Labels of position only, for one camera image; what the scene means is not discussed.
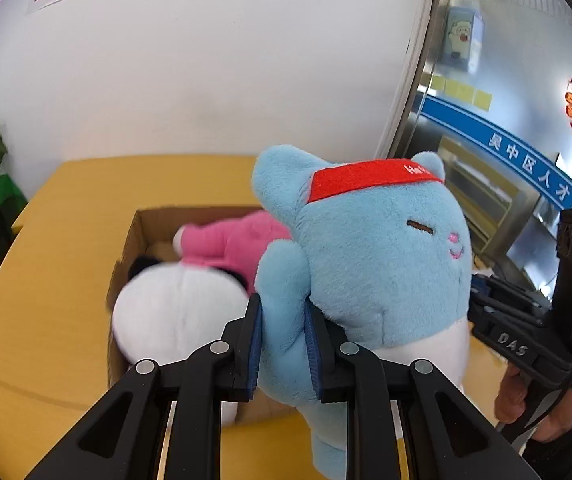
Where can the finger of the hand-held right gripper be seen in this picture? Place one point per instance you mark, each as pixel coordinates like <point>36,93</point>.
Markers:
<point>510,295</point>

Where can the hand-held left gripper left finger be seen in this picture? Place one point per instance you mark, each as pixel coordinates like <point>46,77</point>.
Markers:
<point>253,350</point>

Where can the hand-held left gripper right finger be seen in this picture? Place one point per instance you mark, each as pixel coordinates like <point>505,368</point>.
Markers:
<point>312,355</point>

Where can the blue plush cat red headband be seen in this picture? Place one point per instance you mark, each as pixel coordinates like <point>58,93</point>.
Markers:
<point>380,260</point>

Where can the cardboard box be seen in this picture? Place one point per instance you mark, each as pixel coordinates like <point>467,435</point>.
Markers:
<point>136,230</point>

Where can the person's right forearm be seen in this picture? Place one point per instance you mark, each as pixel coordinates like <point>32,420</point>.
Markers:
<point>565,455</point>

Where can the person's right hand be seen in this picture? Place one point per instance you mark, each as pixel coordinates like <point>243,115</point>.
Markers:
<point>508,400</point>

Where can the white panda plush toy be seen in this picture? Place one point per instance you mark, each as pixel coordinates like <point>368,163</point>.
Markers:
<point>176,310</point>

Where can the pink plush toy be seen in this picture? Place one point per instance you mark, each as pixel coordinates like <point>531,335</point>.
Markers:
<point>236,245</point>

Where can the blue door banner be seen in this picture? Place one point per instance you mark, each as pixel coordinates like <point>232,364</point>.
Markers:
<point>490,135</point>

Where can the yellow sticky note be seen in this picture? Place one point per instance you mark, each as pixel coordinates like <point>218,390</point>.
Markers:
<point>483,100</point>
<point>438,82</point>
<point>459,90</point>

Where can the glass door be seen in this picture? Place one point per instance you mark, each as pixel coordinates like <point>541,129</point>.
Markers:
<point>515,35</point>

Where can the cartoon animal sticker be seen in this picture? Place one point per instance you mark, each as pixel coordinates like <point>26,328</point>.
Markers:
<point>460,35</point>

